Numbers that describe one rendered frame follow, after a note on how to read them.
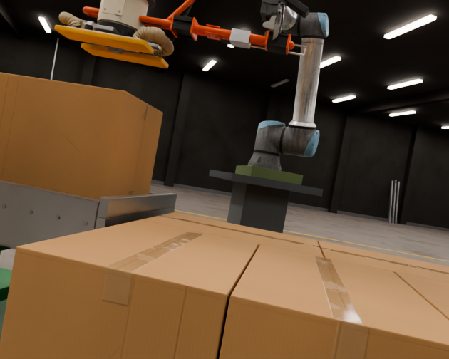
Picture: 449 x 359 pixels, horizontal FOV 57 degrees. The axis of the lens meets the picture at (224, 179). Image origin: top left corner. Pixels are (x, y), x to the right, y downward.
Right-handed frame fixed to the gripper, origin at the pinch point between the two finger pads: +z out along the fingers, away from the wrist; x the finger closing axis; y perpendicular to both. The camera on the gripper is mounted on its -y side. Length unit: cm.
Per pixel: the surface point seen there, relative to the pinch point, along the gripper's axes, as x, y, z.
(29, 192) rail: 36, 62, 65
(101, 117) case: 22, 50, 38
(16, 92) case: 22, 82, 35
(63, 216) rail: 36, 50, 70
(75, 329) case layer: 81, 18, 81
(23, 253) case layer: 81, 30, 70
